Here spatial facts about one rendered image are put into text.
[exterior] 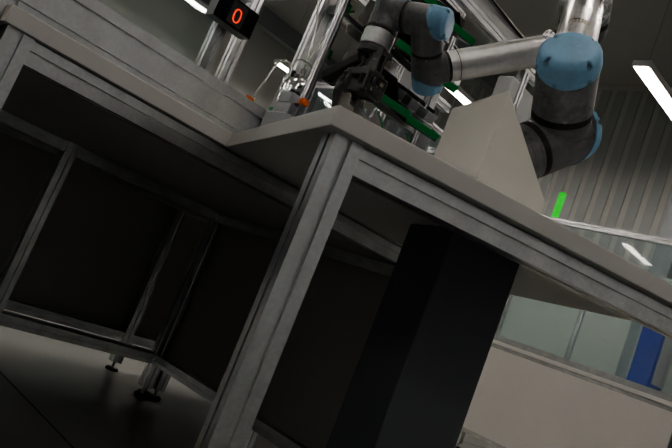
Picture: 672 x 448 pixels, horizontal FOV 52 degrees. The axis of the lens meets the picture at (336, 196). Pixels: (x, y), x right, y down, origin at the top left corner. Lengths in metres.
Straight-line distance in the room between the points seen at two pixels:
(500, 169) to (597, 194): 10.04
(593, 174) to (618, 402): 6.46
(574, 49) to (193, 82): 0.73
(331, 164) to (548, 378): 4.79
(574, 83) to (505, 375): 4.56
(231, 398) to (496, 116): 0.68
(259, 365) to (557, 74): 0.77
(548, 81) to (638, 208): 9.61
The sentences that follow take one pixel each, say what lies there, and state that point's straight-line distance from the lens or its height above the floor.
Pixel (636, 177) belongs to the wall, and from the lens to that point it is 11.17.
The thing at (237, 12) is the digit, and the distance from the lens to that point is 1.82.
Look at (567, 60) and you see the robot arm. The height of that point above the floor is 1.19.
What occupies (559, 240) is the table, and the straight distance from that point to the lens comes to 1.10.
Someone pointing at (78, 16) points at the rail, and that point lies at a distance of 1.32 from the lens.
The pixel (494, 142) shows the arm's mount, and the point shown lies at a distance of 1.25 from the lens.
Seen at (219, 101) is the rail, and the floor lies 0.92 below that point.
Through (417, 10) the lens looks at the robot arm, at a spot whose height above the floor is 1.30.
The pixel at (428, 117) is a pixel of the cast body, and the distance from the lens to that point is 2.06.
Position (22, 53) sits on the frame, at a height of 0.80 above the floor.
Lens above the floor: 0.61
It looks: 9 degrees up
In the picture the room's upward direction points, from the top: 22 degrees clockwise
